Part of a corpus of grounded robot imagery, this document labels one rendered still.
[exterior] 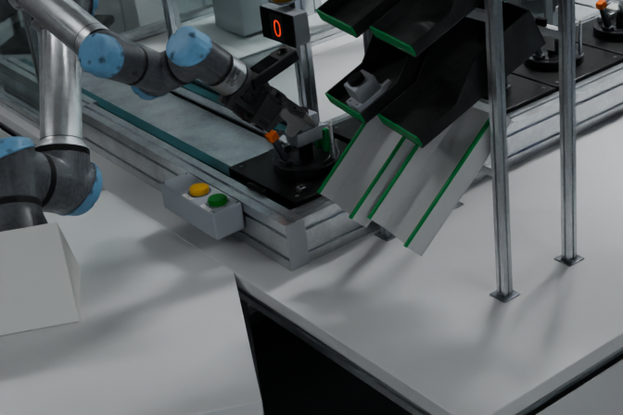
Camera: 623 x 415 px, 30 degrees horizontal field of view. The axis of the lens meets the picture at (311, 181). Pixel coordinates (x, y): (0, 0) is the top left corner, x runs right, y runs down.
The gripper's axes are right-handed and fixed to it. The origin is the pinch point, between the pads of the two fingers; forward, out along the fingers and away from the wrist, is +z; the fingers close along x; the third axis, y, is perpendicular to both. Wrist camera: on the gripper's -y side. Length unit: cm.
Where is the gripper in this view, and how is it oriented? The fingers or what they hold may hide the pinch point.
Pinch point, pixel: (304, 117)
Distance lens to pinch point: 238.1
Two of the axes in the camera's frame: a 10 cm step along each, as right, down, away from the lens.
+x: 6.0, 2.9, -7.4
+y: -5.1, 8.6, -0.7
